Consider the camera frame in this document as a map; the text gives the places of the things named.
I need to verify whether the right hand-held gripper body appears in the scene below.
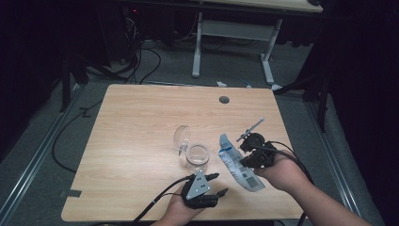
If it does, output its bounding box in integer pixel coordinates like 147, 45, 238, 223
235, 117, 277, 169

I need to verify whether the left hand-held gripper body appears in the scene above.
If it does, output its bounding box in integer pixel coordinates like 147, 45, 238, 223
181, 169, 220, 210

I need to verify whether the blue white pouch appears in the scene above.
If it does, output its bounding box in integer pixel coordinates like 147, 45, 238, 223
217, 133, 266, 193

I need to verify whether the clear glass jar with lid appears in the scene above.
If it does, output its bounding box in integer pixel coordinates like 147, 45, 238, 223
173, 124, 211, 174

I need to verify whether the person's left hand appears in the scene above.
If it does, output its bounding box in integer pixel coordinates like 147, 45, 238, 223
163, 187, 205, 226

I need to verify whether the person's right hand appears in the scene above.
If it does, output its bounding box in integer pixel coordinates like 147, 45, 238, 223
253, 157, 310, 193

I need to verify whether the black metal stand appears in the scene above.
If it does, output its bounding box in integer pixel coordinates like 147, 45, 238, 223
272, 72, 330, 134
58, 56, 90, 113

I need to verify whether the white-framed desk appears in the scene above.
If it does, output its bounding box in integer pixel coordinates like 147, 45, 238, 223
191, 0, 324, 92

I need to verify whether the grey tape strip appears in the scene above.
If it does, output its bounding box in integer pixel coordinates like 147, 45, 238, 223
59, 188, 83, 199

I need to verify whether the dark device with red light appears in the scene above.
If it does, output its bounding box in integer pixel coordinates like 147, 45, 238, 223
123, 6, 141, 23

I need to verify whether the right hand-held gripper black cable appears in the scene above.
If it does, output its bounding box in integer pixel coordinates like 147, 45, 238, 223
250, 140, 315, 226

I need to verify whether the hand-held gripper black cable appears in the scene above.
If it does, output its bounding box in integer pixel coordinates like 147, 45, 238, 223
250, 140, 315, 226
131, 174, 192, 226

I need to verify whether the left hand-held gripper black cable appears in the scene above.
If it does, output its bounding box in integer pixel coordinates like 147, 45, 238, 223
131, 174, 192, 226

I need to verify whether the metal floor rail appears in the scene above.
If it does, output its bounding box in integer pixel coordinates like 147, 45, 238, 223
305, 100, 367, 226
0, 84, 85, 226

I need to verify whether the looped black floor cable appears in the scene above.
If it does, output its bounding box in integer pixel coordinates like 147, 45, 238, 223
137, 46, 163, 85

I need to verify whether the long black floor cable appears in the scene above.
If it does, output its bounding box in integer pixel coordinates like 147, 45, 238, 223
51, 99, 104, 174

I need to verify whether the bundle of dark cables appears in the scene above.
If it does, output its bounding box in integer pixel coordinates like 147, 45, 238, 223
120, 12, 144, 83

